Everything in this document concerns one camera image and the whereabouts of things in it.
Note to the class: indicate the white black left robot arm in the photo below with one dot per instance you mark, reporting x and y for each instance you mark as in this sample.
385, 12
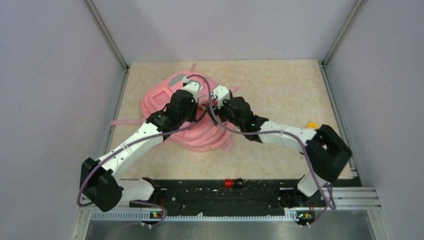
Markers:
99, 179

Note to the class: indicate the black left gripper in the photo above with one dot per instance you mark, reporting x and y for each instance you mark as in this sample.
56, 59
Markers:
193, 118

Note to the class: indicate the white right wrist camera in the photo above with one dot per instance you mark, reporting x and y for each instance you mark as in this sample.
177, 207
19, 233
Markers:
221, 94

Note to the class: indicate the pink student backpack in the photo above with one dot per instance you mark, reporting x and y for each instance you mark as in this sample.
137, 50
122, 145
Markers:
166, 97

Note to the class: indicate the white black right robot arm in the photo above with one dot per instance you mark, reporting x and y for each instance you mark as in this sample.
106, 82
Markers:
325, 152

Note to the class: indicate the yellow triangular toy block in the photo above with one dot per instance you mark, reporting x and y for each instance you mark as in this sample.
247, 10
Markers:
312, 125

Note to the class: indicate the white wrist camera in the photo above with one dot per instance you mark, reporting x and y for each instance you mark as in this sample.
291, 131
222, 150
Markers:
192, 87
221, 94

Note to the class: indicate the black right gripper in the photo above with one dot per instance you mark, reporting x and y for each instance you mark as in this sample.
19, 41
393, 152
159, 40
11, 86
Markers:
218, 111

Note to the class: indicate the aluminium frame rail left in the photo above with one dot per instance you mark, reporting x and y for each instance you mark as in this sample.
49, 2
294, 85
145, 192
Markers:
115, 94

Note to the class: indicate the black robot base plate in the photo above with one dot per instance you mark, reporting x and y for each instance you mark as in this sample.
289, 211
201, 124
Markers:
258, 197

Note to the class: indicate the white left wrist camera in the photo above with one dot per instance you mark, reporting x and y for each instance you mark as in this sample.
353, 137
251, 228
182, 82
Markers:
192, 87

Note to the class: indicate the aluminium frame rail right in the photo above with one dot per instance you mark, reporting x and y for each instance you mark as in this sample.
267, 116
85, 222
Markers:
334, 78

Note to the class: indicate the red black stamp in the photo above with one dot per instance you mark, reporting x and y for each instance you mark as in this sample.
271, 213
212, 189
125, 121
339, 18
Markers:
233, 183

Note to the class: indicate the aluminium frame rail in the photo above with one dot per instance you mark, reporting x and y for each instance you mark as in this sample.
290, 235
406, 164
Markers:
115, 94
334, 78

